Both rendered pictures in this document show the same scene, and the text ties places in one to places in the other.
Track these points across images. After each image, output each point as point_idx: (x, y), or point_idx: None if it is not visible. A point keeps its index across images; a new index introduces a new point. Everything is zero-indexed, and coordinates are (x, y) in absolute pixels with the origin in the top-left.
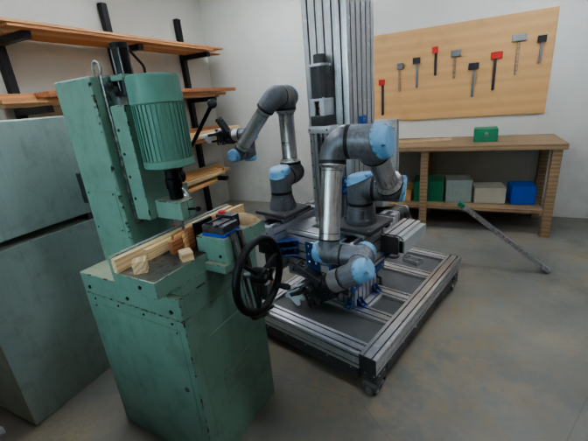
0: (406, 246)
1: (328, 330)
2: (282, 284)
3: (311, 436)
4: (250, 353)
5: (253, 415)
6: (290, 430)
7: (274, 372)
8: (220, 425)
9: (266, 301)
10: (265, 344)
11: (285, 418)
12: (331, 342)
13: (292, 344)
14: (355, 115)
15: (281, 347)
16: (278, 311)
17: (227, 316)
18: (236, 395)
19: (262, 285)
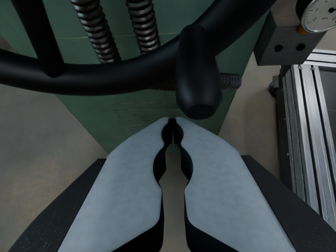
0: None
1: (334, 183)
2: (184, 57)
3: (180, 226)
4: (178, 111)
5: (167, 151)
6: (175, 197)
7: (234, 136)
8: (108, 137)
9: (108, 69)
10: (218, 115)
11: (185, 184)
12: (309, 203)
13: (280, 134)
14: None
15: (273, 121)
16: (308, 87)
17: (118, 27)
18: (139, 131)
19: (271, 19)
